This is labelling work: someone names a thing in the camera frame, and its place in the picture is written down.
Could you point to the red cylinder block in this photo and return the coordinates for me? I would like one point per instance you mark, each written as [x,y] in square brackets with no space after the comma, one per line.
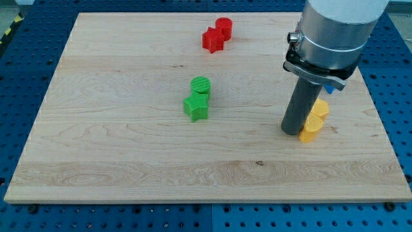
[225,25]

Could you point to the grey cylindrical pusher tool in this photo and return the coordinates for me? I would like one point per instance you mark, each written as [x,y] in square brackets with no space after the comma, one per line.
[301,102]

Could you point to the red star block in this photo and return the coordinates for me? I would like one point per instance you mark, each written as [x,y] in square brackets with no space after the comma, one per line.
[213,40]

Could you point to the blue block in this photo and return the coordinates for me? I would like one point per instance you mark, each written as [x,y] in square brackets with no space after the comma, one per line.
[329,89]

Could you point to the wooden board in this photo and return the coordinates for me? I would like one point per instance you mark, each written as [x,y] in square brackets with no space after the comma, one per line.
[112,129]

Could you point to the green cylinder block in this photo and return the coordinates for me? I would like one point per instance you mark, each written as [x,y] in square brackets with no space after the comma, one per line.
[201,85]

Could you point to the yellow hexagon block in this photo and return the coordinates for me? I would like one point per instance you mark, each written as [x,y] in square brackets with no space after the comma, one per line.
[320,109]

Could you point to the green star block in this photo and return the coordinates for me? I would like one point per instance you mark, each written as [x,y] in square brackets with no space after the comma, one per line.
[196,106]

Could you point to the yellow heart block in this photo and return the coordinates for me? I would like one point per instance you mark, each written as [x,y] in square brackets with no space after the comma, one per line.
[311,128]

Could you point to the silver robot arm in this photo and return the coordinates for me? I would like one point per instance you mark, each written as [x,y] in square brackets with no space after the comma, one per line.
[326,45]

